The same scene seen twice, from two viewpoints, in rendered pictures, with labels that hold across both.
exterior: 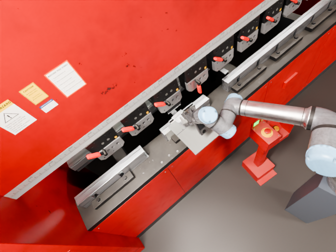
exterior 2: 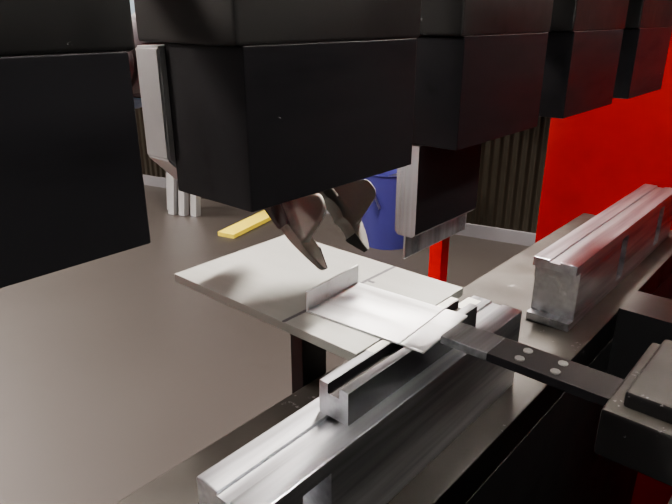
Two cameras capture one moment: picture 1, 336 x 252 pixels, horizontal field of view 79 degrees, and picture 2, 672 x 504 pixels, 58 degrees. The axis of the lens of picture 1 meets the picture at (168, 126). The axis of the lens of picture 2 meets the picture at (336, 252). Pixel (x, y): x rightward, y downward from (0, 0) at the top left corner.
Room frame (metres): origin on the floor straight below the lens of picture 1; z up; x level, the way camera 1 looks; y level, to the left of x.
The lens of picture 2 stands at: (1.14, -0.42, 1.27)
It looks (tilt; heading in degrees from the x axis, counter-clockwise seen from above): 21 degrees down; 148
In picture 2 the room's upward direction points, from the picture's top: straight up
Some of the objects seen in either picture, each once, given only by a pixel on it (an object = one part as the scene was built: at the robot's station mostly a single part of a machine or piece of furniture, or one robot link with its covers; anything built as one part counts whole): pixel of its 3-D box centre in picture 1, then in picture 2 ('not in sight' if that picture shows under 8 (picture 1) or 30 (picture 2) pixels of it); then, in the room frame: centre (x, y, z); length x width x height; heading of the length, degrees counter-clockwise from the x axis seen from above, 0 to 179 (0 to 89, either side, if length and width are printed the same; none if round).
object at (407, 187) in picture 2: (172, 104); (439, 191); (0.76, -0.08, 1.13); 0.10 x 0.02 x 0.10; 107
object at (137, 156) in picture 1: (113, 176); (613, 244); (0.60, 0.45, 0.92); 0.50 x 0.06 x 0.10; 107
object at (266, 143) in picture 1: (270, 130); not in sight; (0.51, -0.62, 0.75); 0.20 x 0.16 x 0.18; 100
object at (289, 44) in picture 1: (286, 47); not in sight; (0.99, -1.06, 0.89); 0.30 x 0.05 x 0.03; 107
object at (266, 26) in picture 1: (267, 14); not in sight; (0.98, -0.82, 1.26); 0.15 x 0.09 x 0.17; 107
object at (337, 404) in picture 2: (182, 114); (406, 352); (0.77, -0.12, 0.99); 0.20 x 0.03 x 0.03; 107
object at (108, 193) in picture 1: (113, 189); not in sight; (0.53, 0.48, 0.89); 0.30 x 0.05 x 0.03; 107
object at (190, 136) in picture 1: (192, 131); (315, 284); (0.62, -0.12, 1.00); 0.26 x 0.18 x 0.01; 17
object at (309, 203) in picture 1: (316, 197); not in sight; (0.05, -0.74, 0.39); 0.18 x 0.18 x 0.78; 30
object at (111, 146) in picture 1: (103, 140); (622, 25); (0.63, 0.33, 1.26); 0.15 x 0.09 x 0.17; 107
